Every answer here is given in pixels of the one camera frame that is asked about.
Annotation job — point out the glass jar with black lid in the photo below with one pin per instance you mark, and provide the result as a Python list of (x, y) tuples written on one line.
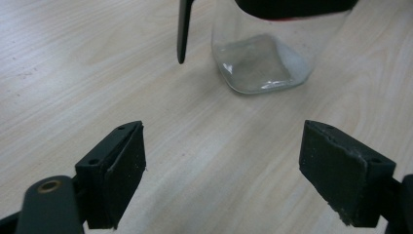
[(259, 65)]

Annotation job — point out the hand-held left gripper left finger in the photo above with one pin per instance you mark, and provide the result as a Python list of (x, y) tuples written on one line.
[(110, 182)]

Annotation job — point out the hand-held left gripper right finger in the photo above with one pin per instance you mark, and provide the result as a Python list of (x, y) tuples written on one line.
[(341, 175)]

